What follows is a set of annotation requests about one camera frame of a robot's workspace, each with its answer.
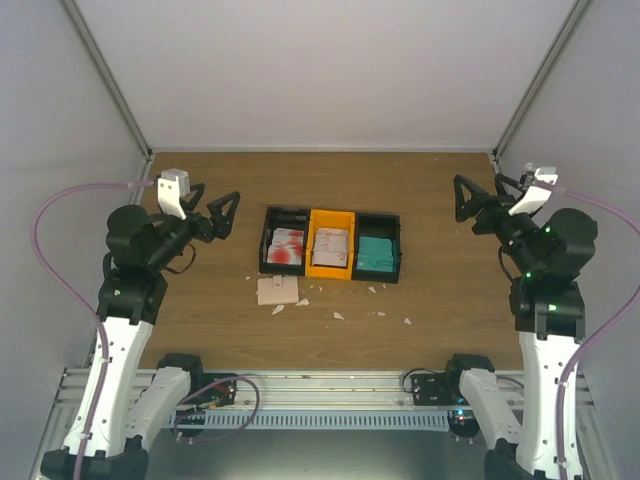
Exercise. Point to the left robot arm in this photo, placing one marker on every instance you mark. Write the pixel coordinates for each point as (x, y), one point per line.
(111, 437)

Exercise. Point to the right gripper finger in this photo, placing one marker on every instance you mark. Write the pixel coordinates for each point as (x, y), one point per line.
(507, 187)
(469, 198)

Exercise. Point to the teal card stack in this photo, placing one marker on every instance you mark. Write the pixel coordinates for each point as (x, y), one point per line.
(375, 254)

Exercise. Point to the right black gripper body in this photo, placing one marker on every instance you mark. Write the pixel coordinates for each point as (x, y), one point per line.
(486, 225)

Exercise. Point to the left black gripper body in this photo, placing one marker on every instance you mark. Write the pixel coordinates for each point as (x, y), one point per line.
(165, 250)

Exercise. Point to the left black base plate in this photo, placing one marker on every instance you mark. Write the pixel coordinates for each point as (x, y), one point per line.
(220, 395)

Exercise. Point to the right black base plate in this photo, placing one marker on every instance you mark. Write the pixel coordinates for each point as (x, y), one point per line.
(430, 389)

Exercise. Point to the black bin with red cards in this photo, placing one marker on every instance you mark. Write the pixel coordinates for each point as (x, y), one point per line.
(283, 217)

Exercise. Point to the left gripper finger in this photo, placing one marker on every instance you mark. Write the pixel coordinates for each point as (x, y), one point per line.
(192, 199)
(222, 214)

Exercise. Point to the grey slotted cable duct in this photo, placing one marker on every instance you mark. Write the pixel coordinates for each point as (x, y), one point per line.
(319, 420)

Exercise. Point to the aluminium front rail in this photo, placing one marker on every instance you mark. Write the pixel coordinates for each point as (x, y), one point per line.
(316, 390)

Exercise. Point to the white patterned card stack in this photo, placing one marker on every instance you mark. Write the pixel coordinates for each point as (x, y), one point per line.
(330, 248)

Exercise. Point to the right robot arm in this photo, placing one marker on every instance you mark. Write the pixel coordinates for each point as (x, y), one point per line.
(549, 316)

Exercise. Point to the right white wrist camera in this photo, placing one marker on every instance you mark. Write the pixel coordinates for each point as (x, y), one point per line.
(534, 192)

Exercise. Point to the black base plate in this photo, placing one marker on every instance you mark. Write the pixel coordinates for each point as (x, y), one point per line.
(430, 389)
(220, 395)

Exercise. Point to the black bin with teal cards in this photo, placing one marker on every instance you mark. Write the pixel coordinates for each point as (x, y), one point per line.
(383, 226)

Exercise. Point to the yellow bin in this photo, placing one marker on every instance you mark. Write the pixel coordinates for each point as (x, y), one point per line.
(330, 219)

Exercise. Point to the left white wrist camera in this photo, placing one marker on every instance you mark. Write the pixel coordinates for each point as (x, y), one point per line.
(172, 186)

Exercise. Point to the beige card holder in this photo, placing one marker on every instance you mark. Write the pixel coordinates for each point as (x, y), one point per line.
(277, 290)

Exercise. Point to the red white card stack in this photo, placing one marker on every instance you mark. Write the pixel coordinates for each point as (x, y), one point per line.
(286, 247)

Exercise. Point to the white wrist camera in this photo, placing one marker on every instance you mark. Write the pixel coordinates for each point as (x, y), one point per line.
(172, 186)
(534, 192)

